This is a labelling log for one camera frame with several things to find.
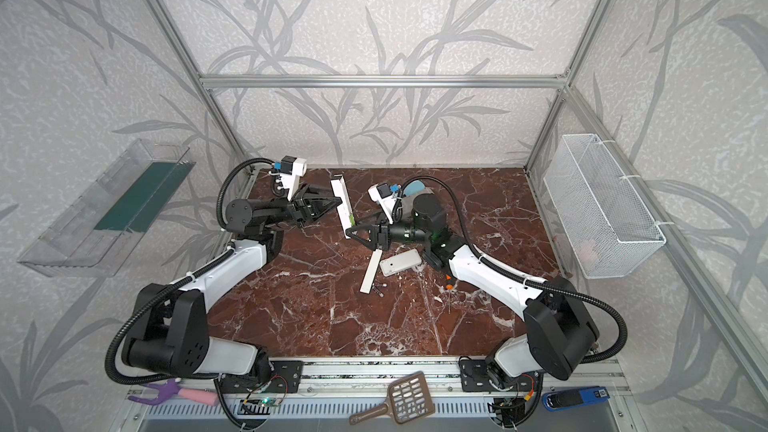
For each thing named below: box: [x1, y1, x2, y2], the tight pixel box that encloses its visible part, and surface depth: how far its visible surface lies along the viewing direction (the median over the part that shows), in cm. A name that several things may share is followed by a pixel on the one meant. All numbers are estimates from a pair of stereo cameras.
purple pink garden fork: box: [128, 379, 219, 406], surface depth 72 cm
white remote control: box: [379, 248, 422, 277], surface depth 96 cm
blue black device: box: [542, 386, 611, 412], surface depth 69 cm
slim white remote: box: [330, 174, 357, 239], surface depth 66 cm
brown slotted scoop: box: [349, 371, 436, 425], surface depth 72 cm
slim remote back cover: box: [360, 249, 383, 294], surface depth 93 cm
